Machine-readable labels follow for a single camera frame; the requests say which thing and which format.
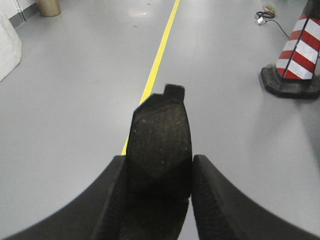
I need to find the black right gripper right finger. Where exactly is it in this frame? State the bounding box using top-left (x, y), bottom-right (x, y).
top-left (191, 155), bottom-right (319, 240)

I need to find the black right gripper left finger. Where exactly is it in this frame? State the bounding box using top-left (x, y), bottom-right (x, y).
top-left (9, 155), bottom-right (127, 240)

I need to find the dark brake pad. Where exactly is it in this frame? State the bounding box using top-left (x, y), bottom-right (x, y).
top-left (119, 84), bottom-right (193, 240)

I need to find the left red white traffic cone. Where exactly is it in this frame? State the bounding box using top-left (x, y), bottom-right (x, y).
top-left (260, 0), bottom-right (320, 99)

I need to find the brown cylindrical bin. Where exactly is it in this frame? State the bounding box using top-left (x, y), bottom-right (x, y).
top-left (35, 0), bottom-right (62, 17)

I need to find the white power adapter with cable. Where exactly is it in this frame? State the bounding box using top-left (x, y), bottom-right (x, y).
top-left (254, 1), bottom-right (289, 38)

